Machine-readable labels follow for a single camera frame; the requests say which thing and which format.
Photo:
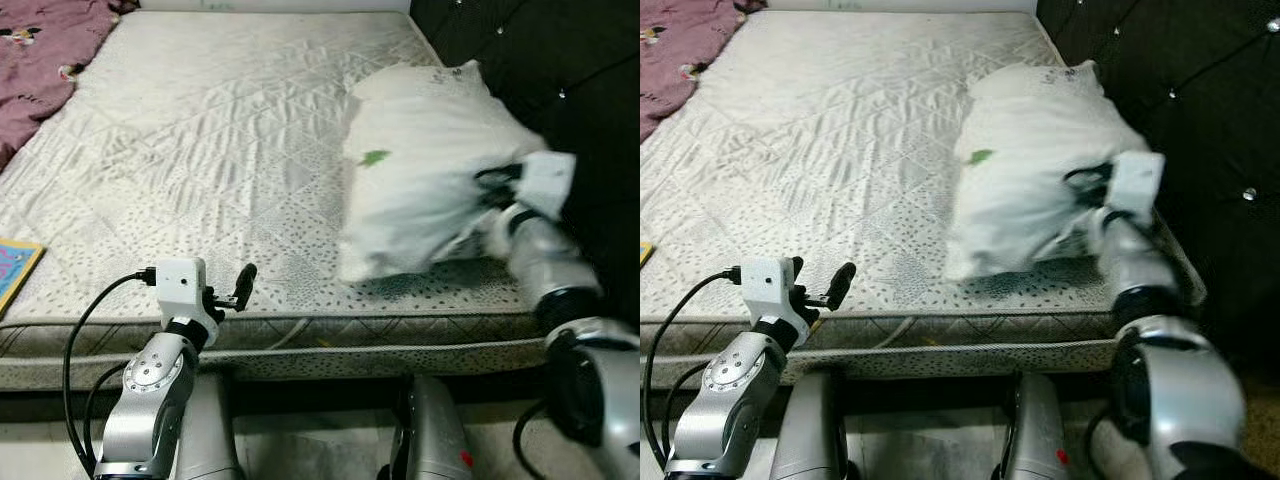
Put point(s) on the white pillow with green tree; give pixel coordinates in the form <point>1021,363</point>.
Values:
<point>420,190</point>
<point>1030,190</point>

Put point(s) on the blue and yellow children's book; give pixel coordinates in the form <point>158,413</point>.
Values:
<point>15,270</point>
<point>645,254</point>

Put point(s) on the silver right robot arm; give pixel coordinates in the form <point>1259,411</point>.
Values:
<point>545,260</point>
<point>1135,260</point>

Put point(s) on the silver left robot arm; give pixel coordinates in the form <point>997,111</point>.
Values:
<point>725,390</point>
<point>150,390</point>

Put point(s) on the white quilted mattress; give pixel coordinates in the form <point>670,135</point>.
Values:
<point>820,150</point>
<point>200,150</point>

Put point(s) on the silver robot left leg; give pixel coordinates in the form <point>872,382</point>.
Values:
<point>210,430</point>
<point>810,430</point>

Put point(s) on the dark tufted headboard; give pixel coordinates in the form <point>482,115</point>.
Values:
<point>560,60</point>
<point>1200,80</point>

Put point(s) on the pink Mickey Mouse bedsheet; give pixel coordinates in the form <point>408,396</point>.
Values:
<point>40,60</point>
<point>670,50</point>

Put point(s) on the brown floor rug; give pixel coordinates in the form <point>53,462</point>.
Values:
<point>1260,420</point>

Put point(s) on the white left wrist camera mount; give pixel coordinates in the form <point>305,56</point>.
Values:
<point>765,288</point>
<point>180,288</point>

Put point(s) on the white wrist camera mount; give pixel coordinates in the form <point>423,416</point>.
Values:
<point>548,185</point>
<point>180,288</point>
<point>1138,185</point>
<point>765,288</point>

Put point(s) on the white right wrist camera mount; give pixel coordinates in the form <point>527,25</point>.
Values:
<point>1138,185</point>
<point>548,185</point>

